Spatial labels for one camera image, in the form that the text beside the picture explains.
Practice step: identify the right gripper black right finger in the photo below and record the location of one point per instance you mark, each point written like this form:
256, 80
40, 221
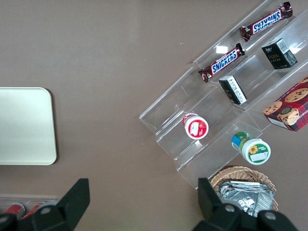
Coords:
216, 211

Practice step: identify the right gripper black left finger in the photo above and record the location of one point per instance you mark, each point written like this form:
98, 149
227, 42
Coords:
62, 211

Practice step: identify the light wicker basket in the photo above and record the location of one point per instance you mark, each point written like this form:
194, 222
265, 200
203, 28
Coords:
240, 172

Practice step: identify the cream plastic tray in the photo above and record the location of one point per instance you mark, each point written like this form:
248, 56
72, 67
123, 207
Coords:
26, 125

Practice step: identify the red cola bottle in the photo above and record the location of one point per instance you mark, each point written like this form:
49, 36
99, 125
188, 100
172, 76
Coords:
15, 208
34, 209

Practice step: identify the clear acrylic bottle rack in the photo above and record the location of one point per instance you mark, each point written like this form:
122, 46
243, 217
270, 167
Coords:
29, 198

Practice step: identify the silver foil pouch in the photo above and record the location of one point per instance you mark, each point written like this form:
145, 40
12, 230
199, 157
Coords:
250, 197

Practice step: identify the green lid yogurt cup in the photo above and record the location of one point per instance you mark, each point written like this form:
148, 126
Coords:
255, 150

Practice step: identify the red lid yogurt cup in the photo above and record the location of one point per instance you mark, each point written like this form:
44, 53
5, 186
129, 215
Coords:
196, 127

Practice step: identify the clear acrylic stepped stand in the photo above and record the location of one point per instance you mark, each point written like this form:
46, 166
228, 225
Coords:
192, 101

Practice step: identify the small black box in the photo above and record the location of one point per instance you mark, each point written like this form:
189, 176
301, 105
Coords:
233, 90
279, 54

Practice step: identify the red tartan cookie box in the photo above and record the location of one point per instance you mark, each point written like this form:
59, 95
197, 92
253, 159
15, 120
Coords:
288, 106

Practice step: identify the Snickers chocolate bar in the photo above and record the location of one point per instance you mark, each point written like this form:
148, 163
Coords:
265, 21
222, 63

